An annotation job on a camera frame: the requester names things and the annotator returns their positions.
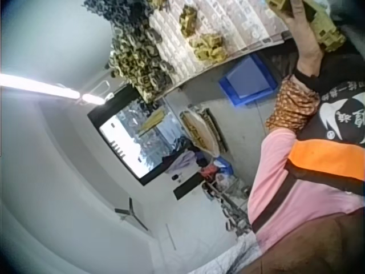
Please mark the tan toy vehicle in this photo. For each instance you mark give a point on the tan toy vehicle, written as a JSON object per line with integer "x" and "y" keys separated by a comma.
{"x": 159, "y": 3}
{"x": 209, "y": 47}
{"x": 188, "y": 21}

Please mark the person's left fingers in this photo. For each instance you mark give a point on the person's left fingers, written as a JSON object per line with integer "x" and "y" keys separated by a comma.
{"x": 298, "y": 11}

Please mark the person's left hand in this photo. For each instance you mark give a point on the person's left hand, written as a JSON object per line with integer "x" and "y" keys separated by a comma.
{"x": 306, "y": 47}

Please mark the fluorescent light tube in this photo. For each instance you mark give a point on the fluorescent light tube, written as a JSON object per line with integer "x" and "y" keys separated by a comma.
{"x": 51, "y": 88}

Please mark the ceiling fan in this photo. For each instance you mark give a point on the ceiling fan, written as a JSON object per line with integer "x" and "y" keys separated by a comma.
{"x": 131, "y": 212}

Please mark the heap of dark toy parts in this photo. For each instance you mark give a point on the heap of dark toy parts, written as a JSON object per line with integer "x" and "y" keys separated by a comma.
{"x": 134, "y": 57}

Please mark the black framed window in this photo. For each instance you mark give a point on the black framed window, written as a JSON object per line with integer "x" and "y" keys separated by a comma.
{"x": 122, "y": 140}

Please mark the metal rack with clutter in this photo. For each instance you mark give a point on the metal rack with clutter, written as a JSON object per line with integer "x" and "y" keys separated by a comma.
{"x": 235, "y": 211}

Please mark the heap of clothes and bags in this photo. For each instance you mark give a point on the heap of clothes and bags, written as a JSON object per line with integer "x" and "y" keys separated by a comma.
{"x": 205, "y": 168}

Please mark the sack of tan parts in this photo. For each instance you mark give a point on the sack of tan parts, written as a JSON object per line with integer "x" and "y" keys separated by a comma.
{"x": 199, "y": 131}

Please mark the blue plastic crate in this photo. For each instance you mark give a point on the blue plastic crate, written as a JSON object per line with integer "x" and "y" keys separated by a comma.
{"x": 248, "y": 80}

